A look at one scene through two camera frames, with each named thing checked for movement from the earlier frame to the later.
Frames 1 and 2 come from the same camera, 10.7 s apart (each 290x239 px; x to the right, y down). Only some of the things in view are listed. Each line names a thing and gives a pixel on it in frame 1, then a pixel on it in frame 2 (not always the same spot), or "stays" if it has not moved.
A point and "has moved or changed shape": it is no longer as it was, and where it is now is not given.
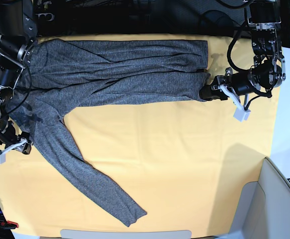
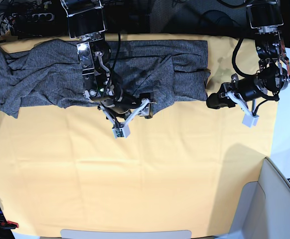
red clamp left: (9, 225) stays
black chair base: (217, 23) stays
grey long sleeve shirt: (65, 73) has moved or changed shape
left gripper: (8, 137) -> (141, 104)
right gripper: (242, 82) -> (249, 87)
